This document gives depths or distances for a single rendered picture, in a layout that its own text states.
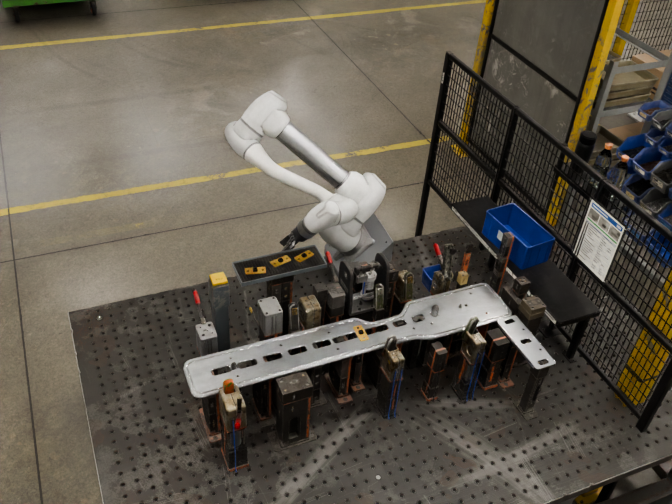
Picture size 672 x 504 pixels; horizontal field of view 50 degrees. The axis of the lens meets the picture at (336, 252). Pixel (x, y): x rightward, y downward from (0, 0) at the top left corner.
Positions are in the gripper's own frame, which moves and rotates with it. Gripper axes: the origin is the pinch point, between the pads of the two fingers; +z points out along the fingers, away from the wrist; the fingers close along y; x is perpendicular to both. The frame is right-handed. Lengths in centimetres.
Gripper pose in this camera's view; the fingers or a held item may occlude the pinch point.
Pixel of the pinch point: (278, 251)
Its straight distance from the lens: 329.8
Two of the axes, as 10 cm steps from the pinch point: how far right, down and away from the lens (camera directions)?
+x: -7.3, -6.4, -2.5
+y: 2.9, -6.2, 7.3
